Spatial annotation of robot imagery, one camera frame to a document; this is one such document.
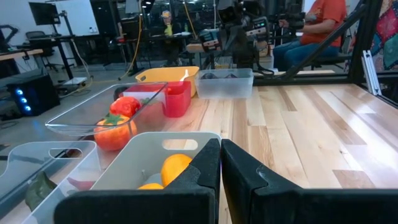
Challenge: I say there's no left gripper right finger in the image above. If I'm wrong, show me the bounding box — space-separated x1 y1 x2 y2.
220 139 398 224

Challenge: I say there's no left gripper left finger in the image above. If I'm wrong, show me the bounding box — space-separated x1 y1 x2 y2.
53 138 222 224

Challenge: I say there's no yellow lemon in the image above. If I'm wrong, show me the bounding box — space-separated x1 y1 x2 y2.
160 153 193 188
137 182 165 191

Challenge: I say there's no orange tomato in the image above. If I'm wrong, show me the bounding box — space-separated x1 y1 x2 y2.
93 113 138 152

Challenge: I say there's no short green pepper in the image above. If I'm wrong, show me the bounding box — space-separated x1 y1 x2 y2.
24 179 58 213

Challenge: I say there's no red tomato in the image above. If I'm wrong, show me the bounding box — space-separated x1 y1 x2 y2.
109 96 154 119

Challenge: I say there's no small frosted plastic bin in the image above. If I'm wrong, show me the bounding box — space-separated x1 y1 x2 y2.
195 68 255 100

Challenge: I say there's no grey plastic basket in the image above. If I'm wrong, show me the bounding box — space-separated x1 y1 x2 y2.
89 131 223 191

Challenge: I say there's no person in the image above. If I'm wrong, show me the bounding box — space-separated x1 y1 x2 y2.
272 0 348 72
160 9 175 40

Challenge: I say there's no red plastic bin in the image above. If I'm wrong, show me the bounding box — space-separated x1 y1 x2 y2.
119 80 192 119

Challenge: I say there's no orange plastic basket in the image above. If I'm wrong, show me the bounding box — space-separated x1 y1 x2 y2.
134 65 200 98

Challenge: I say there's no black table clamp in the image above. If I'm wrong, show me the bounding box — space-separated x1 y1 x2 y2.
113 86 126 101

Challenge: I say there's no wide clear plastic bin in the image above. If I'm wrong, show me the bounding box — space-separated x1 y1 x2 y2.
44 81 169 138

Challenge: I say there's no aluminium profile bar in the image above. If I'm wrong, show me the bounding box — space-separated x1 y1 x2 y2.
361 50 382 96

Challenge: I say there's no colourful patterned cloth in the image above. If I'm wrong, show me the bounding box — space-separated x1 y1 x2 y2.
371 0 398 72

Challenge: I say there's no blue-lit black computer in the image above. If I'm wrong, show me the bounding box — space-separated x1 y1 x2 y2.
6 73 61 118

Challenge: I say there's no black desk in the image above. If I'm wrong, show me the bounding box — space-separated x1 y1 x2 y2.
27 34 78 81

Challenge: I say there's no wooden desk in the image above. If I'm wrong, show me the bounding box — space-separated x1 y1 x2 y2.
0 48 44 62

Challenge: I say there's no black monitor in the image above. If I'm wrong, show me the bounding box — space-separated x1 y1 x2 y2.
29 2 62 26

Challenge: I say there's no black aluminium table frame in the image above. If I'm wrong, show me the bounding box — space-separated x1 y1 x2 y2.
253 0 398 108

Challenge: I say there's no clear bin with handle hole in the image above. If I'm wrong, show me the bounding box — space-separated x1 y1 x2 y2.
0 140 103 224

